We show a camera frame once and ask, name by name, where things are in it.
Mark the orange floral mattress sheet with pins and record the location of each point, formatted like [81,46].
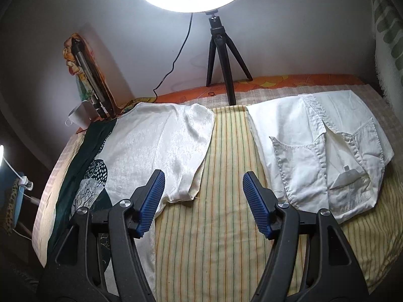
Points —
[267,83]

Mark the white denim shorts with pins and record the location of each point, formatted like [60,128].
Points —
[299,170]

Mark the black mini tripod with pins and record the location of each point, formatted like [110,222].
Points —
[217,47]

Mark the colourful printed cloth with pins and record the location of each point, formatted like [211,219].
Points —
[71,59]

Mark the white and green patterned top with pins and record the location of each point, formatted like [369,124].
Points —
[151,138]

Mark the white green patterned curtain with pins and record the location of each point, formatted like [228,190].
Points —
[387,37]

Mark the white cup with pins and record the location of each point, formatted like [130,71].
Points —
[80,113]

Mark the blue chair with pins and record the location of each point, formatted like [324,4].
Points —
[20,201]

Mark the leopard print cloth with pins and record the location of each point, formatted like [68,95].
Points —
[11,207]

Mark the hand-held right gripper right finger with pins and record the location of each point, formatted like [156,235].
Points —
[256,201]

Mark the yellow striped bedsheet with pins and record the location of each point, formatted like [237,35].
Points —
[220,163]

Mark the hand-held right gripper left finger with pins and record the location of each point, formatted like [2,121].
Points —
[151,201]

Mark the beige checked blanket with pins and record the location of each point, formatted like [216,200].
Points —
[384,113]

